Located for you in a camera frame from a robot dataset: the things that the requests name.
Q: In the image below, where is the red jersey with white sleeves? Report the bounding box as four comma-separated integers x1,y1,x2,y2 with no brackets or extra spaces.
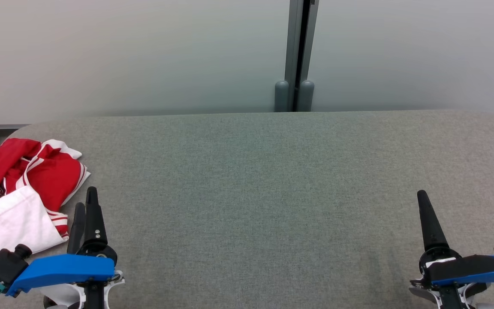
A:
0,139,91,266

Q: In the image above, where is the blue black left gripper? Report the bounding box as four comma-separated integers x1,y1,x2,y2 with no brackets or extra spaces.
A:
6,187,117,297

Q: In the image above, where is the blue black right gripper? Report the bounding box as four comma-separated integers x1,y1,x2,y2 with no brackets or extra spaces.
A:
417,190,494,289

